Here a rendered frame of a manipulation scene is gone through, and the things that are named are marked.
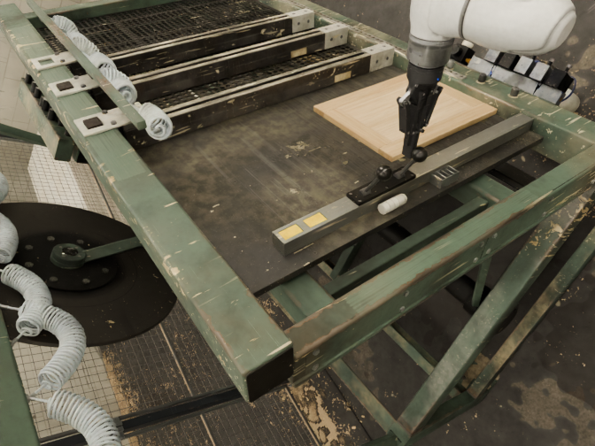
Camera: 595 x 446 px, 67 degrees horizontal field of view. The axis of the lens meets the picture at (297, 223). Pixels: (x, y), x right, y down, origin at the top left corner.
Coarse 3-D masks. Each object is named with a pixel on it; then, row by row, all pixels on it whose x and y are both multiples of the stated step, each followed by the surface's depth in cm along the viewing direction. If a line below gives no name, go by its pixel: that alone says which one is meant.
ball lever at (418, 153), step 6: (414, 150) 108; (420, 150) 107; (426, 150) 107; (414, 156) 108; (420, 156) 107; (426, 156) 107; (414, 162) 111; (420, 162) 109; (408, 168) 114; (396, 174) 117; (402, 174) 116
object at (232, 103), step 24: (384, 48) 175; (120, 72) 123; (288, 72) 159; (312, 72) 159; (336, 72) 165; (360, 72) 172; (216, 96) 145; (240, 96) 146; (264, 96) 152; (288, 96) 158; (120, 120) 127; (192, 120) 141; (216, 120) 146; (144, 144) 135
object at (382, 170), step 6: (378, 168) 102; (384, 168) 102; (390, 168) 102; (378, 174) 102; (384, 174) 102; (390, 174) 102; (378, 180) 106; (384, 180) 103; (372, 186) 108; (360, 192) 112; (366, 192) 111
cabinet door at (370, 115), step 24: (360, 96) 157; (384, 96) 157; (456, 96) 157; (336, 120) 145; (360, 120) 145; (384, 120) 145; (432, 120) 145; (456, 120) 145; (480, 120) 148; (384, 144) 134
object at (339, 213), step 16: (496, 128) 137; (512, 128) 137; (528, 128) 143; (464, 144) 131; (480, 144) 131; (496, 144) 136; (432, 160) 125; (448, 160) 125; (464, 160) 129; (416, 176) 119; (400, 192) 118; (336, 208) 109; (352, 208) 110; (368, 208) 113; (288, 224) 105; (304, 224) 105; (320, 224) 105; (336, 224) 108; (288, 240) 101; (304, 240) 104
